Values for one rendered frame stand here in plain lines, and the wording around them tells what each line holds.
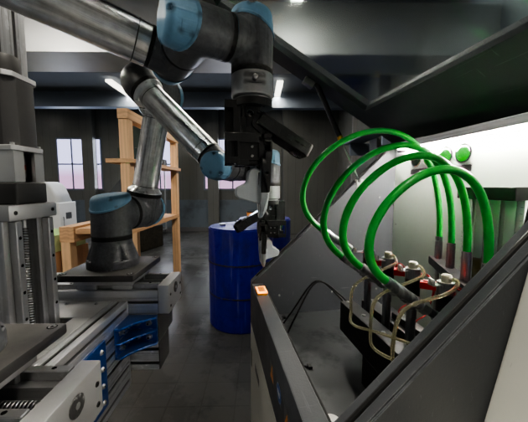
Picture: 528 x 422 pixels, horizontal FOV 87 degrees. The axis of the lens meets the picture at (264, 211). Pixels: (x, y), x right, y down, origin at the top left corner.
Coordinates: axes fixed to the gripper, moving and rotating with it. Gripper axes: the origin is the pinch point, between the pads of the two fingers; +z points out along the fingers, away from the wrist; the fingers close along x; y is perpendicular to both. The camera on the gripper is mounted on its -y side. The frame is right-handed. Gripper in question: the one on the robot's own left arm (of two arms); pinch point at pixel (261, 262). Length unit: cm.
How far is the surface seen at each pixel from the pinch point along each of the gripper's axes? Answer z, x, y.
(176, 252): 74, 333, -74
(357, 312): 6.8, -24.3, 20.1
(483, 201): -22, -46, 30
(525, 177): -26, -36, 52
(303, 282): 10.7, 9.0, 17.1
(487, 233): -16, -46, 31
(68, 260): 48, 204, -155
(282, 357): 9.8, -34.1, -1.3
